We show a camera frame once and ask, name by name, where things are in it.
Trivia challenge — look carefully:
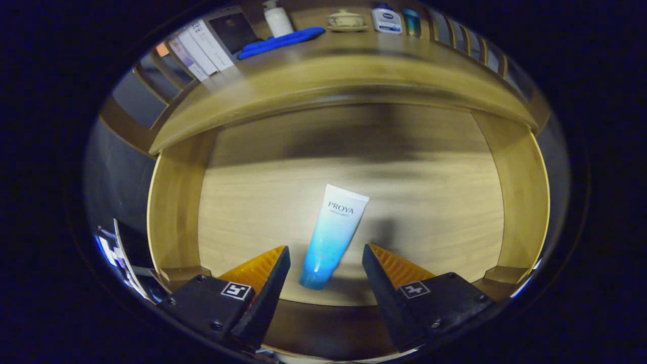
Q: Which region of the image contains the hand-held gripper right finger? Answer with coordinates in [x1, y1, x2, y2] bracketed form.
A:
[362, 243, 495, 353]

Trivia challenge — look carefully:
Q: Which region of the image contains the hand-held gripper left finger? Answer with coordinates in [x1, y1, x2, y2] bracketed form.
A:
[158, 245, 292, 353]

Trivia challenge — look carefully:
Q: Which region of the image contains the blue and white tube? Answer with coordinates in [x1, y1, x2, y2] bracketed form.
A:
[298, 184, 370, 291]

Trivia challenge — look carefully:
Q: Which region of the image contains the wooden countertop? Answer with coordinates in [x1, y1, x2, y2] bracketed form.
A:
[149, 20, 539, 155]

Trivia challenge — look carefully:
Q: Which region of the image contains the white stand with devices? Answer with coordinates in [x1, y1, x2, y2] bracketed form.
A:
[94, 218, 157, 304]

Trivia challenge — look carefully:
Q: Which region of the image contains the thin purple book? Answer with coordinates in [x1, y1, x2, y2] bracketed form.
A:
[168, 36, 209, 81]

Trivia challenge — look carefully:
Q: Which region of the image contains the thin white book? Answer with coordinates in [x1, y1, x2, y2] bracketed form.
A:
[178, 28, 219, 76]

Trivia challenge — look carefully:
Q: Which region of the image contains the blue folded cloth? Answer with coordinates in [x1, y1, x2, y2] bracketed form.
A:
[238, 26, 326, 60]

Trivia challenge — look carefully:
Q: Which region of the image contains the teal slim bottle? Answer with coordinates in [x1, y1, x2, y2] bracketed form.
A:
[402, 8, 422, 38]

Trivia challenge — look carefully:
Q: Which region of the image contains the white pump bottle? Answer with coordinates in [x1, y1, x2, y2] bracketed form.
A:
[263, 0, 295, 38]

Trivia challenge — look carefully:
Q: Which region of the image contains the white lotion bottle blue cap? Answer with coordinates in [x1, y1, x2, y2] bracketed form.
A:
[372, 3, 403, 34]

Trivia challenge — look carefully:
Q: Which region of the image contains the beige lidded teacup with saucer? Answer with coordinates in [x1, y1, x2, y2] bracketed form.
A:
[326, 9, 369, 33]

